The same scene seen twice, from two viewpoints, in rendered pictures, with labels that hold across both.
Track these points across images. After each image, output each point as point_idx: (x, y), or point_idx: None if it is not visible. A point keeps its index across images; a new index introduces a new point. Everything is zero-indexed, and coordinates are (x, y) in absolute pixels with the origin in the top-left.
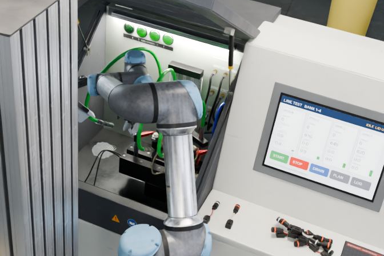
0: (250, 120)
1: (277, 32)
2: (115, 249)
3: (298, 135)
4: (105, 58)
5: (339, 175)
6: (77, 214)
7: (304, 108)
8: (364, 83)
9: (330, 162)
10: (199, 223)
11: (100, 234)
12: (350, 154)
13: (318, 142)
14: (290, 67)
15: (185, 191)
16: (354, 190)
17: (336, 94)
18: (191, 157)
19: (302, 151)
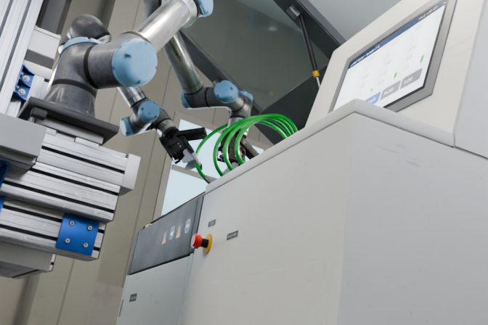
0: (322, 108)
1: None
2: (154, 292)
3: (356, 84)
4: None
5: (390, 88)
6: None
7: (365, 56)
8: None
9: (383, 83)
10: (139, 33)
11: (151, 278)
12: (401, 59)
13: (373, 75)
14: (360, 38)
15: (147, 20)
16: (403, 91)
17: (394, 22)
18: (170, 9)
19: (358, 96)
